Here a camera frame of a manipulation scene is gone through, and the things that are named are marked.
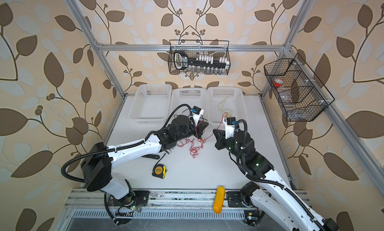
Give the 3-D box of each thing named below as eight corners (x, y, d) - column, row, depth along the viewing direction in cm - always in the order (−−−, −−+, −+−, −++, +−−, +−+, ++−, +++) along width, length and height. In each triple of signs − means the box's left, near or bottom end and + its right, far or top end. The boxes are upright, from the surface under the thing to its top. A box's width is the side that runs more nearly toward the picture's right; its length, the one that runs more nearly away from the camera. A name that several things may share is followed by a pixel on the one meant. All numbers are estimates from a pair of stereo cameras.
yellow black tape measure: (152, 178, 83) (151, 177, 80) (155, 166, 87) (153, 164, 85) (165, 178, 83) (164, 177, 80) (167, 166, 87) (166, 164, 85)
